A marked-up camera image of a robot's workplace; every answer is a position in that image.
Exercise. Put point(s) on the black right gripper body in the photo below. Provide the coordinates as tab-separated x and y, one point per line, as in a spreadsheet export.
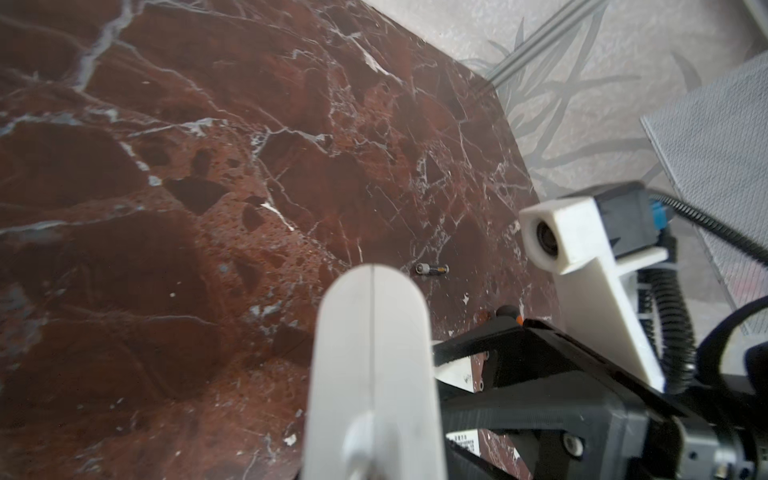
573	416

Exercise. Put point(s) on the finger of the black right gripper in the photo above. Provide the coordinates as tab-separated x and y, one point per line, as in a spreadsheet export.
513	352

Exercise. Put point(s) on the black AAA battery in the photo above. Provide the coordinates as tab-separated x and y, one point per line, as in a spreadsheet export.
425	269

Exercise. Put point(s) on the white remote with display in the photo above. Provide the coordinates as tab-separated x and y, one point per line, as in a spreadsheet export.
373	410

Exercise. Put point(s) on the orange handled screwdriver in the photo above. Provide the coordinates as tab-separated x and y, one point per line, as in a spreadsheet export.
510	311

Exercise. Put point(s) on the white remote being unloaded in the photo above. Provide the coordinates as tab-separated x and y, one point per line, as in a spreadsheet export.
465	374

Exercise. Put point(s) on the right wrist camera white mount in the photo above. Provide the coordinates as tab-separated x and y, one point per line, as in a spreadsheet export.
593	243

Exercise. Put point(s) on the white wire mesh basket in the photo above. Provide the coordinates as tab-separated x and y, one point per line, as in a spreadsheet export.
712	145

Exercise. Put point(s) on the aluminium frame post right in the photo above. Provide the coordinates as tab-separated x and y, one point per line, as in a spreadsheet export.
566	19

